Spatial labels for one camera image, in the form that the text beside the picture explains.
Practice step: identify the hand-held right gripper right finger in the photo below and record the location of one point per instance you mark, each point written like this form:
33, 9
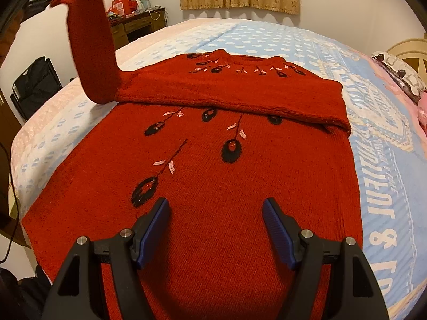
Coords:
278, 230

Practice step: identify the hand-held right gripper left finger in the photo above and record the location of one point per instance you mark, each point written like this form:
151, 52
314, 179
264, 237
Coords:
155, 230

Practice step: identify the red knitted sweater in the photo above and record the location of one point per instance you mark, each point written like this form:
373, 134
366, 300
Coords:
213, 173

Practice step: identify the red gift box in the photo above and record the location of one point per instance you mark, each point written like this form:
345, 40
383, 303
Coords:
123, 5

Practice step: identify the wooden desk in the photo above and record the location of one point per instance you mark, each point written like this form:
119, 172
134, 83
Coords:
140, 23

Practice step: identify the black folding chair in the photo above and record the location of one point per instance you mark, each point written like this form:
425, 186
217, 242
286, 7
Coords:
36, 80

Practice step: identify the dark wooden cabinet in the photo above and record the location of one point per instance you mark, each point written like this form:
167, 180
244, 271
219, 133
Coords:
4, 140

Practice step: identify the pink pillow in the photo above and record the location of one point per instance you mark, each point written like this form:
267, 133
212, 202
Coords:
423, 113

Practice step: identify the bed with pink quilt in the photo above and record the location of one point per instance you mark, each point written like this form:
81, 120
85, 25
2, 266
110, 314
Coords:
267, 40

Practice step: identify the patterned pillow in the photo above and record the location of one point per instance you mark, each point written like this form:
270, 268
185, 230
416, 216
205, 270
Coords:
400, 70

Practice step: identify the cream round headboard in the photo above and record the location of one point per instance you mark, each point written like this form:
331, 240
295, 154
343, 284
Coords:
413, 50

